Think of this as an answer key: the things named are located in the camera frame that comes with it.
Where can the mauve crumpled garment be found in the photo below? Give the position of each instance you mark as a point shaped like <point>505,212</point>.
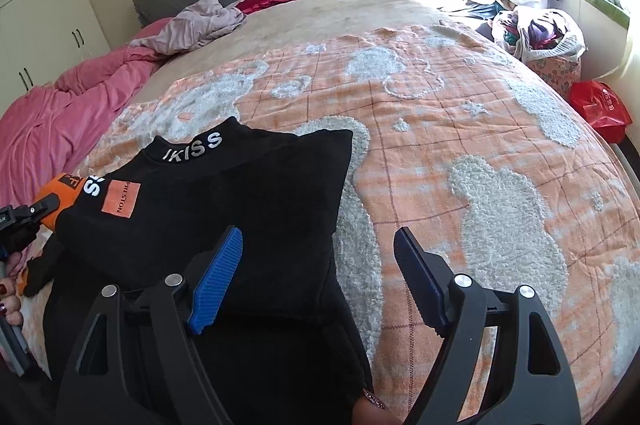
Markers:
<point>195,26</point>

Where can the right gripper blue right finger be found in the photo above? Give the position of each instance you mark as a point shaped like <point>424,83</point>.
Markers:
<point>529,381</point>

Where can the orange plaid fleece blanket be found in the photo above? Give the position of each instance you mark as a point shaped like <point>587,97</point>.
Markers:
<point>482,161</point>

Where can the right hand thumb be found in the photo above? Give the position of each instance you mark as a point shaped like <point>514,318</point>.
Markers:
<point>369,410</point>

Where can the beige bed sheet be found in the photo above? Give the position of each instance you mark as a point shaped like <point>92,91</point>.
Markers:
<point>298,22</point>

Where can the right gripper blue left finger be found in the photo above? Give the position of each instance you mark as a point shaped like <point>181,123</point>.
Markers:
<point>135,360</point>

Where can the black turtleneck sweater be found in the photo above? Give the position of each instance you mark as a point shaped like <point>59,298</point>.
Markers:
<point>284,348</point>

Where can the red plastic bag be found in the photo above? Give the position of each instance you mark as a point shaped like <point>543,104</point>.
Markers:
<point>601,108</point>

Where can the left hand red nails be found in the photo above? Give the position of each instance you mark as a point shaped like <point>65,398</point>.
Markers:
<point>10,307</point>

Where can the pink duvet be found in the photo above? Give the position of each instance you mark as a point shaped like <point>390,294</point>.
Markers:
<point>54,127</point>

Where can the white bag of clothes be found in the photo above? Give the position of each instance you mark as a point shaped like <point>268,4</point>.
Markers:
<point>548,41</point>

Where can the cream wardrobe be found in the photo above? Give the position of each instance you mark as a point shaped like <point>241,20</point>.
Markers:
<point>41,39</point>

